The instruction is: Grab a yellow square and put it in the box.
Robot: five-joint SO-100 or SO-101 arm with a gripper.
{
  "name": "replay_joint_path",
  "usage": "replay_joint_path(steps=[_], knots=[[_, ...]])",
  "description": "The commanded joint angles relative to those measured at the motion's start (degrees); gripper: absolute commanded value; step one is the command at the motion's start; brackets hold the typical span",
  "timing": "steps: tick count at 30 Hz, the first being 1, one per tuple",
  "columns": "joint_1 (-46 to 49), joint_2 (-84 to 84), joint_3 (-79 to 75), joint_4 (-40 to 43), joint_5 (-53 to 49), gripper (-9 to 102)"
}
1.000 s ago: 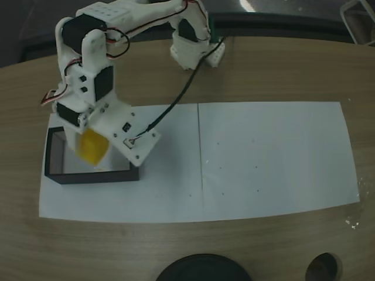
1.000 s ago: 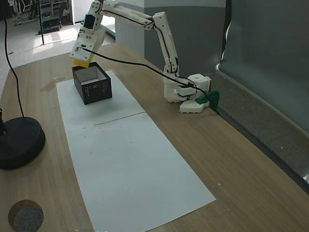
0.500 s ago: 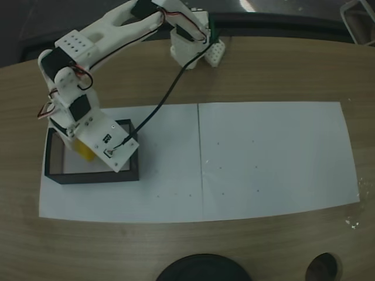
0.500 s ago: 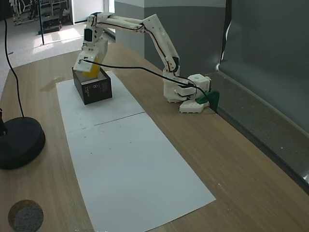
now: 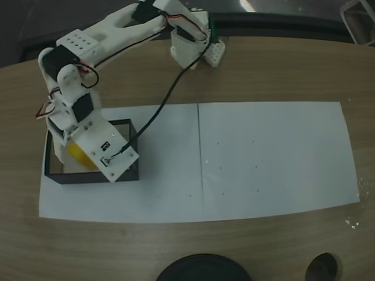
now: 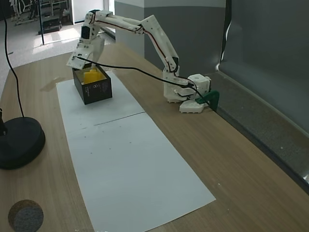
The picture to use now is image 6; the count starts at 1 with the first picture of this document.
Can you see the black round stand base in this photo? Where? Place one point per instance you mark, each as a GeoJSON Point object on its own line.
{"type": "Point", "coordinates": [19, 142]}

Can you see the white paper sheet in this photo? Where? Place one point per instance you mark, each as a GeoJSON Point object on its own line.
{"type": "Point", "coordinates": [72, 104]}
{"type": "Point", "coordinates": [120, 188]}

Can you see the dark open cardboard box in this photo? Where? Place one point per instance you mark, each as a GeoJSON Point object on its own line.
{"type": "Point", "coordinates": [96, 90]}

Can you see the white gripper camera mount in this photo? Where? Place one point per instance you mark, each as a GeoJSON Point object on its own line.
{"type": "Point", "coordinates": [78, 52]}

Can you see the black thin pole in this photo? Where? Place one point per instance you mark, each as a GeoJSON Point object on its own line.
{"type": "Point", "coordinates": [41, 21]}

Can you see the green table clamp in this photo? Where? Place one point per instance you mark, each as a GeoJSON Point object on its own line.
{"type": "Point", "coordinates": [212, 96]}

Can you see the black case on floor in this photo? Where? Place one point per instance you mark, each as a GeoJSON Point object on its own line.
{"type": "Point", "coordinates": [51, 25]}

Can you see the yellow cube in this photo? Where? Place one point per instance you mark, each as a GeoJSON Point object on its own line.
{"type": "Point", "coordinates": [90, 77]}

